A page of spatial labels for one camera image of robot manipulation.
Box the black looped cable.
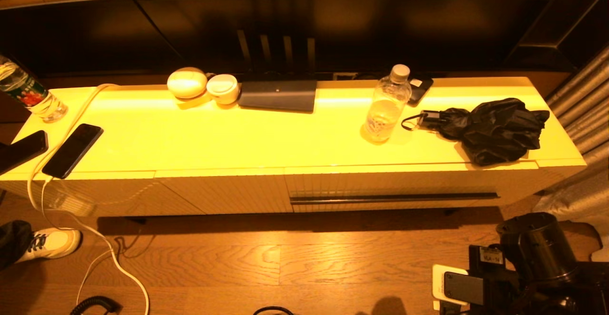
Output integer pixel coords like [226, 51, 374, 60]
[252, 306, 295, 315]

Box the black umbrella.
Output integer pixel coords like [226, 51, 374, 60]
[401, 98, 550, 167]

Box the black coiled cable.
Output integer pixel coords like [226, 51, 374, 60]
[70, 296, 122, 315]

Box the white oval device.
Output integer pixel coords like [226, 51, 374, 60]
[167, 67, 208, 99]

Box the dark grey antenna router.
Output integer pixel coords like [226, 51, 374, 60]
[236, 30, 318, 114]

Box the white round device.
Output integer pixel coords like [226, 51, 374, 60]
[206, 74, 241, 105]

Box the clear plastic water bottle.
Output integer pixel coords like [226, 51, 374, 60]
[364, 64, 412, 144]

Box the thick white charging cable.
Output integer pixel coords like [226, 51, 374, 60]
[27, 83, 150, 315]

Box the dark wooden wall shelf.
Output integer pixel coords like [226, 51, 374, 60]
[504, 0, 609, 73]

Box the white sneaker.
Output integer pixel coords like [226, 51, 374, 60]
[14, 228, 82, 264]

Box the white cabinet drawer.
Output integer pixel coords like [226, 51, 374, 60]
[285, 165, 539, 214]

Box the thin white charging cable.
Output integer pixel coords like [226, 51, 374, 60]
[40, 178, 115, 306]

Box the dark trouser leg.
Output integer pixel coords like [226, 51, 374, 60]
[0, 220, 34, 272]

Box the water bottle with colourful label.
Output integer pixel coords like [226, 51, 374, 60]
[0, 54, 69, 123]

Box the black smartphone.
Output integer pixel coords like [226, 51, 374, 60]
[41, 123, 104, 179]
[0, 130, 49, 176]

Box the cream ribbed sideboard cabinet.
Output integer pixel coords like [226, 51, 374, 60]
[0, 76, 587, 225]

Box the black television screen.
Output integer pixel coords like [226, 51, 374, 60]
[0, 0, 567, 79]

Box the small black stickered device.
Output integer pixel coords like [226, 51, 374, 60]
[406, 77, 434, 108]

